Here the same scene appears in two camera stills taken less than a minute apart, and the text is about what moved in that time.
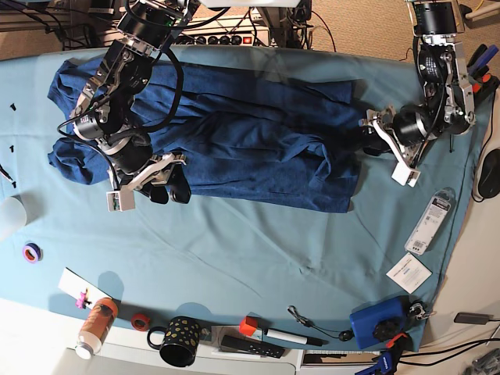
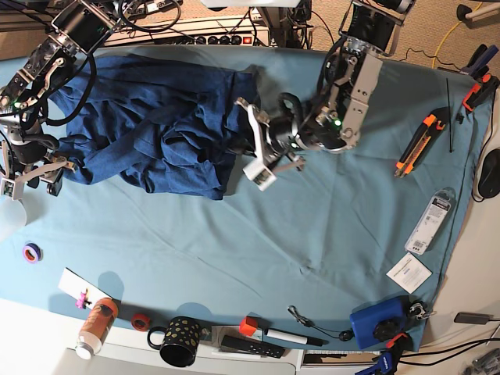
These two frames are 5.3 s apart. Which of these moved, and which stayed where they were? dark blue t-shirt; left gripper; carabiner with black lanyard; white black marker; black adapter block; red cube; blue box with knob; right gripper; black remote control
Moved: dark blue t-shirt; left gripper; right gripper
Stayed: black remote control; white black marker; black adapter block; blue box with knob; carabiner with black lanyard; red cube
